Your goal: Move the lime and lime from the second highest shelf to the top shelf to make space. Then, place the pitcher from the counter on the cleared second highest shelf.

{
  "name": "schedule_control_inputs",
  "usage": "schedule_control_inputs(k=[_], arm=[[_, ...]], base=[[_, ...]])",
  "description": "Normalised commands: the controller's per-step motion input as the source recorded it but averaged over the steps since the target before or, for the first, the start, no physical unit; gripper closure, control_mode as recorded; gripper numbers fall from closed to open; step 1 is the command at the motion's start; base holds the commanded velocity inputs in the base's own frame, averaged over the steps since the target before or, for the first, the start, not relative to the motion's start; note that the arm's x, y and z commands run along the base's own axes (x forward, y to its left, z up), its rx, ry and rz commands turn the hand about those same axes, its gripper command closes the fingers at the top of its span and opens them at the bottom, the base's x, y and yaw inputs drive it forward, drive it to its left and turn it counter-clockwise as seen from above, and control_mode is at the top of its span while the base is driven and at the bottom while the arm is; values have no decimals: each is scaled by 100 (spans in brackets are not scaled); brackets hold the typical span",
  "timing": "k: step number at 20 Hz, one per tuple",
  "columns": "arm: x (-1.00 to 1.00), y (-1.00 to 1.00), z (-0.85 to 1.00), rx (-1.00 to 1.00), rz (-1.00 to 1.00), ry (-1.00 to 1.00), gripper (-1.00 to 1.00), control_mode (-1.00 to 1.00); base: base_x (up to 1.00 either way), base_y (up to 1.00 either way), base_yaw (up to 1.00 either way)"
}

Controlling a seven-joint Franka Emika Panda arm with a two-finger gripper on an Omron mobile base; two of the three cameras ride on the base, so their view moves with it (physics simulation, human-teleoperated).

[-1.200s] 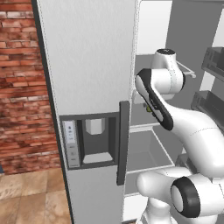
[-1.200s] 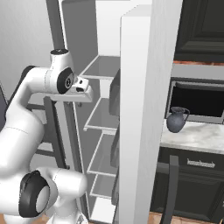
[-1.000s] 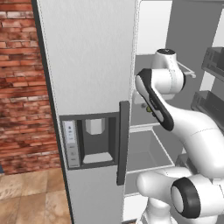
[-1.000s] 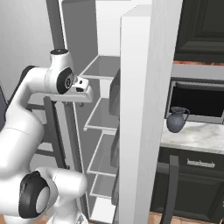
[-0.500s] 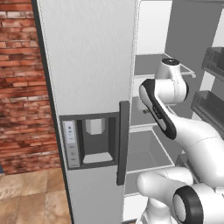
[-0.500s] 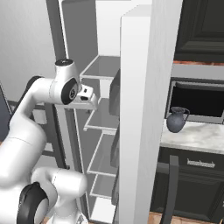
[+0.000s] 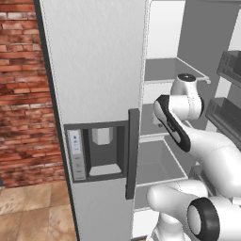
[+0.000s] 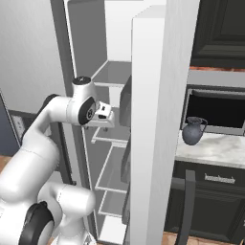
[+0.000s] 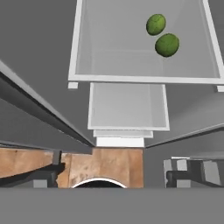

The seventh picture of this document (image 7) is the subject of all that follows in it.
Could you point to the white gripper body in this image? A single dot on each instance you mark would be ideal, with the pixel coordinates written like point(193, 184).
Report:
point(156, 118)

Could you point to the grey fridge cabinet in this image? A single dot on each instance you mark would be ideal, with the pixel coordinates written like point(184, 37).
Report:
point(163, 28)

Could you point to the glass fridge shelf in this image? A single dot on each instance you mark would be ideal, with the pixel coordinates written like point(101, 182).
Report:
point(163, 69)
point(157, 163)

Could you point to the dark grey door bin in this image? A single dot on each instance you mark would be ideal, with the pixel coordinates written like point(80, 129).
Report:
point(226, 117)
point(231, 64)

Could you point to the grey fridge door with dispenser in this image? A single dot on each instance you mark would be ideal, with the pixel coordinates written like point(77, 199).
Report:
point(97, 62)

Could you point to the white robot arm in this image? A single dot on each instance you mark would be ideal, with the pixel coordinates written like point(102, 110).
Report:
point(216, 157)

